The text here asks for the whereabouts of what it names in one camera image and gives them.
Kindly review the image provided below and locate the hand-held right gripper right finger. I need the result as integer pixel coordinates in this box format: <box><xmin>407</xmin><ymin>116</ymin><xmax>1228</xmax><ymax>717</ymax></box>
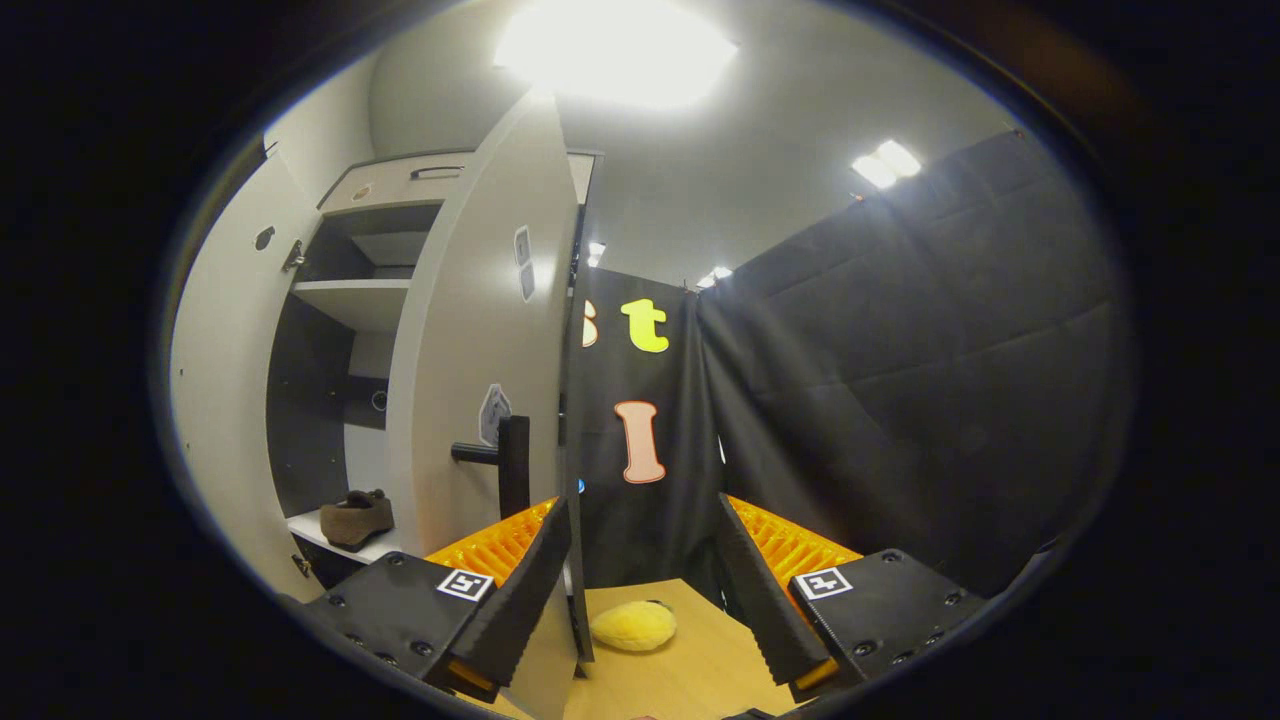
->
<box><xmin>716</xmin><ymin>493</ymin><xmax>993</xmax><ymax>703</ymax></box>

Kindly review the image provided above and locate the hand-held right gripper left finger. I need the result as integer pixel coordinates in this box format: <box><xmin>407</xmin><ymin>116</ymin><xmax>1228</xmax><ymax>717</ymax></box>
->
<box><xmin>300</xmin><ymin>497</ymin><xmax>574</xmax><ymax>703</ymax></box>

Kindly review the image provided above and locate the brown fuzzy shoe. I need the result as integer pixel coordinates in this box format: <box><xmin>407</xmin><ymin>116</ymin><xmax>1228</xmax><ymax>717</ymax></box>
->
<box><xmin>319</xmin><ymin>488</ymin><xmax>395</xmax><ymax>554</ymax></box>

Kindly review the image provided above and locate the grey shoe cabinet door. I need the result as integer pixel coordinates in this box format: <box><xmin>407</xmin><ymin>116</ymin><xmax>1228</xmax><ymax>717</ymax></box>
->
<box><xmin>167</xmin><ymin>150</ymin><xmax>327</xmax><ymax>603</ymax></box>
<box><xmin>384</xmin><ymin>88</ymin><xmax>598</xmax><ymax>720</ymax></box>

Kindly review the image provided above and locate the grey shoe cabinet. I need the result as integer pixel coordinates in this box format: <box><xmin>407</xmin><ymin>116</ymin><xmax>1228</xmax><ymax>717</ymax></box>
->
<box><xmin>264</xmin><ymin>148</ymin><xmax>603</xmax><ymax>593</ymax></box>

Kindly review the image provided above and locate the yellow plush toy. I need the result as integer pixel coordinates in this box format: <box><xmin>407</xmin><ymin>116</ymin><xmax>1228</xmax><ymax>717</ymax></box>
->
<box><xmin>589</xmin><ymin>599</ymin><xmax>679</xmax><ymax>654</ymax></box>

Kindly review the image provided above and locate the black backdrop cloth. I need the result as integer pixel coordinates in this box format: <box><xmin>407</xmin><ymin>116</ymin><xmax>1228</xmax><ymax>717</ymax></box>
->
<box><xmin>568</xmin><ymin>128</ymin><xmax>1137</xmax><ymax>603</ymax></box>

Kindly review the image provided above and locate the small ceiling light panel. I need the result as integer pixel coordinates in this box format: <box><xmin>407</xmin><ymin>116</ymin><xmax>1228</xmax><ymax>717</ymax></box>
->
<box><xmin>851</xmin><ymin>139</ymin><xmax>924</xmax><ymax>190</ymax></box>

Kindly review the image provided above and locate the large ceiling light panel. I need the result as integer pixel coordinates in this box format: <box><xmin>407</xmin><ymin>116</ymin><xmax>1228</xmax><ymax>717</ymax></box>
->
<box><xmin>494</xmin><ymin>0</ymin><xmax>741</xmax><ymax>111</ymax></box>

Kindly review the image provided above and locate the black door handle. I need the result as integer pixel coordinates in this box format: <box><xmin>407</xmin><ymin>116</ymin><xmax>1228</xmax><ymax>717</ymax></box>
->
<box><xmin>451</xmin><ymin>415</ymin><xmax>532</xmax><ymax>522</ymax></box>

